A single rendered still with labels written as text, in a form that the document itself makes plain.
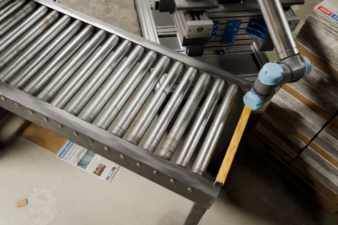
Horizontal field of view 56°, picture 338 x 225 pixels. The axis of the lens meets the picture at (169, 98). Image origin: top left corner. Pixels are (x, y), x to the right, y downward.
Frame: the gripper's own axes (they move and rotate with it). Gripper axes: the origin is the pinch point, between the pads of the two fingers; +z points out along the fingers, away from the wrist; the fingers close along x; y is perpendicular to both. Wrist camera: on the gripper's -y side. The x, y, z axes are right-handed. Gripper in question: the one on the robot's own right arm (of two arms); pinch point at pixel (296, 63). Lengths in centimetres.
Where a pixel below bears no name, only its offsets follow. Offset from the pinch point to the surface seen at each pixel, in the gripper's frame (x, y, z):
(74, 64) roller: 64, -6, -70
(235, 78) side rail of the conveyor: 14.0, -5.4, -23.3
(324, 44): -4.4, 9.0, 8.7
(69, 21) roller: 88, -7, -56
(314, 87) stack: -11.4, -11.9, 7.4
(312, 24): 4.5, 14.1, 8.6
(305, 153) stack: -29, -55, 8
